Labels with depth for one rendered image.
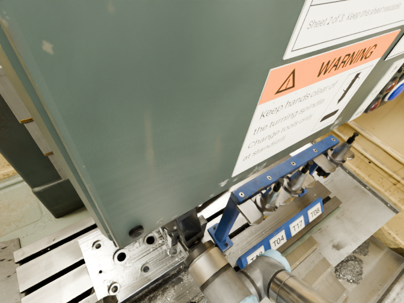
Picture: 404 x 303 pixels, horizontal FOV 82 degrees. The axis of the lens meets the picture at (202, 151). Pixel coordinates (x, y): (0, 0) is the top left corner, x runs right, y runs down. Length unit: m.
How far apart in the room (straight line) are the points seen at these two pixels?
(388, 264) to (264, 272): 1.00
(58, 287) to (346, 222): 1.22
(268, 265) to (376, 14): 0.52
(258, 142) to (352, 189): 1.25
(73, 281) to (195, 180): 0.80
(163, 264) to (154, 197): 0.65
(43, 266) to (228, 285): 0.67
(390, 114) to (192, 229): 1.00
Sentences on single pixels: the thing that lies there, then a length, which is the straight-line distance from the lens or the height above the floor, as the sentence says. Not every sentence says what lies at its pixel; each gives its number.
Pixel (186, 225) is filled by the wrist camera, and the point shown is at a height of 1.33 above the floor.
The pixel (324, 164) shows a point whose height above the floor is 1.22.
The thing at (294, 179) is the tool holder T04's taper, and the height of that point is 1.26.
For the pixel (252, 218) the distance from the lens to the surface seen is 0.64.
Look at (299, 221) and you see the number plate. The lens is 1.02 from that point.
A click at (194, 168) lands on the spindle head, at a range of 0.16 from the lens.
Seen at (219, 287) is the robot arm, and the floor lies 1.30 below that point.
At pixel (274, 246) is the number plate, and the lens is 0.95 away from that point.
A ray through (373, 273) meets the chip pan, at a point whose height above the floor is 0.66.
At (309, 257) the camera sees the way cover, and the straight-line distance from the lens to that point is 1.26.
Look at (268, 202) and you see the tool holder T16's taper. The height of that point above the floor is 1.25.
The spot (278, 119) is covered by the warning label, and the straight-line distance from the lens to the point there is 0.19.
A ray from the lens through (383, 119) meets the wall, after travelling 1.27.
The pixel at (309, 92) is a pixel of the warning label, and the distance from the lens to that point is 0.20.
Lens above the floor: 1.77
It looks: 49 degrees down
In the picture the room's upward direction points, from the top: 9 degrees clockwise
